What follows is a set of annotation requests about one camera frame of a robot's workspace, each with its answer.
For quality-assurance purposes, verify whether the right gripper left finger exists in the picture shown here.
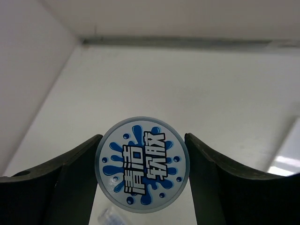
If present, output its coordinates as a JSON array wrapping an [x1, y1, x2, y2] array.
[[0, 135, 102, 225]]

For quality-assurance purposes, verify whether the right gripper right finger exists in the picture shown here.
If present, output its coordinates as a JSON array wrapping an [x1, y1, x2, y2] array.
[[185, 133, 300, 225]]

